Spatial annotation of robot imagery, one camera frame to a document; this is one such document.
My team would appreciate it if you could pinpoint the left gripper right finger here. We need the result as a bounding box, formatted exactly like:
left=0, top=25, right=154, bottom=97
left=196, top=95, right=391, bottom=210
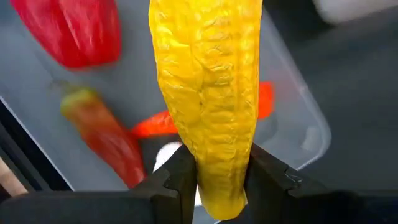
left=236, top=142, right=313, bottom=224

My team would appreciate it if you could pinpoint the red chili with green top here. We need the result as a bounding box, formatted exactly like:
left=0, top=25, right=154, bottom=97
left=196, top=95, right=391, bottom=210
left=59, top=87, right=147, bottom=190

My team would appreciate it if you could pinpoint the red bell pepper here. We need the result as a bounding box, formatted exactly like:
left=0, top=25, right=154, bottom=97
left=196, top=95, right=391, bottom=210
left=9, top=0, right=123, bottom=70

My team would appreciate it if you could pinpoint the orange carrot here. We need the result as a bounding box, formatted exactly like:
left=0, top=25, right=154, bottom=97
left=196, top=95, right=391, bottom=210
left=129, top=81, right=275, bottom=140

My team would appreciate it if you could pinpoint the clear plastic bin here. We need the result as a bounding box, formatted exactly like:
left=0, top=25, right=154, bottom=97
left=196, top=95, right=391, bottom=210
left=0, top=0, right=332, bottom=224

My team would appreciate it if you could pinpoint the black metal table frame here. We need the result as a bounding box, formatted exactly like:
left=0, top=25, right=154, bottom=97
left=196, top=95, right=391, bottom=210
left=0, top=98, right=75, bottom=203

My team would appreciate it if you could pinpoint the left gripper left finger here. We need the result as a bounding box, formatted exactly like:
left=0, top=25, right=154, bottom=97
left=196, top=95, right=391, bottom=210
left=130, top=144, right=198, bottom=224

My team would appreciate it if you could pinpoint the white garlic bulb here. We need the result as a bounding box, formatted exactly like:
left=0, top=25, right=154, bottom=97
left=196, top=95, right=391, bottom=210
left=152, top=141, right=185, bottom=173

